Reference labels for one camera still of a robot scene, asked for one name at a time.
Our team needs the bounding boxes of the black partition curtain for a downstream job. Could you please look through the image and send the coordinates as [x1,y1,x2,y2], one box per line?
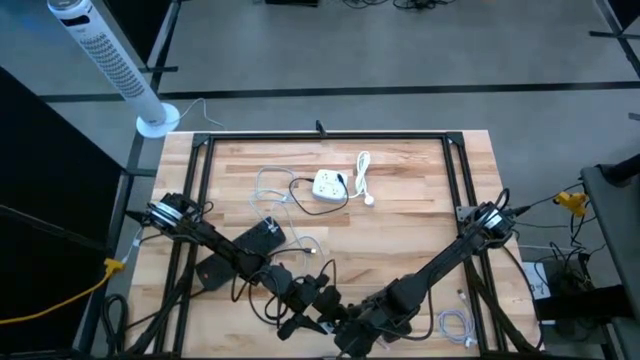
[0,64,126,351]
[607,0,640,19]

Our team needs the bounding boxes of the white paper sheet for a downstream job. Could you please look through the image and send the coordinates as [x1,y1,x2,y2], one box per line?
[522,261,552,301]

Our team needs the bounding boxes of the short white connector cable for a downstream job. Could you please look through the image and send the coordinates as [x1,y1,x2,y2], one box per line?
[121,227,147,265]

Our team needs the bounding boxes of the grey cart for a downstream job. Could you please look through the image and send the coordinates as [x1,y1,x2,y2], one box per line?
[579,154,640,360]

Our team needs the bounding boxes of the coiled thick black cable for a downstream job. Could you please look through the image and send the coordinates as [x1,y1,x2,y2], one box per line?
[101,293,132,357]

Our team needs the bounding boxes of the white USB cable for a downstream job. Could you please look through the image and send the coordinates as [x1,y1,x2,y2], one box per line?
[437,288,479,350]
[269,199,327,269]
[248,165,297,234]

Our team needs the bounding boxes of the white outlet cube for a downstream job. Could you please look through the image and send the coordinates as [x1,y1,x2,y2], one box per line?
[311,168,350,204]

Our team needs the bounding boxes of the black equipment box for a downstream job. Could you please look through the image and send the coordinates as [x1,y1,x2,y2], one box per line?
[537,252,636,336]

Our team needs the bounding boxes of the black cable bundle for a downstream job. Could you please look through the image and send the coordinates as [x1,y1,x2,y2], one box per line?
[462,244,545,357]
[122,239,214,359]

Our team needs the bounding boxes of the white power cord with plug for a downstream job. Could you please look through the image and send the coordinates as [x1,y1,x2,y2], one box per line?
[348,150,376,207]

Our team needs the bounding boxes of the yellow extension cable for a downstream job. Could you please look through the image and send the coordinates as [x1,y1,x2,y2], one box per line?
[0,257,127,326]

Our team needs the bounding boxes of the long black power strip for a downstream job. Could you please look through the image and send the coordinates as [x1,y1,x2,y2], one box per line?
[194,215,287,291]

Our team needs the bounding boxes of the white tower fan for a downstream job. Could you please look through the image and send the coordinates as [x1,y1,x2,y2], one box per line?
[47,0,182,139]

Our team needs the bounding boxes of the thin white fan cord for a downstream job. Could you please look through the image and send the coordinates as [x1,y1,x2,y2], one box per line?
[177,97,227,130]

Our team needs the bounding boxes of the black floor cables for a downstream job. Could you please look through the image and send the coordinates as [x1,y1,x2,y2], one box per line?
[342,0,459,11]

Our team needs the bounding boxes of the yellow cable connector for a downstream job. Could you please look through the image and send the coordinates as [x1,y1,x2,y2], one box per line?
[553,191,590,218]

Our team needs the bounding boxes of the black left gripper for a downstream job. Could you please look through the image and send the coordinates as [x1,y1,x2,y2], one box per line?
[278,273,347,342]

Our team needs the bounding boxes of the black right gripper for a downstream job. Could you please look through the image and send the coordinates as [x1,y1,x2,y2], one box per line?
[333,294,416,358]

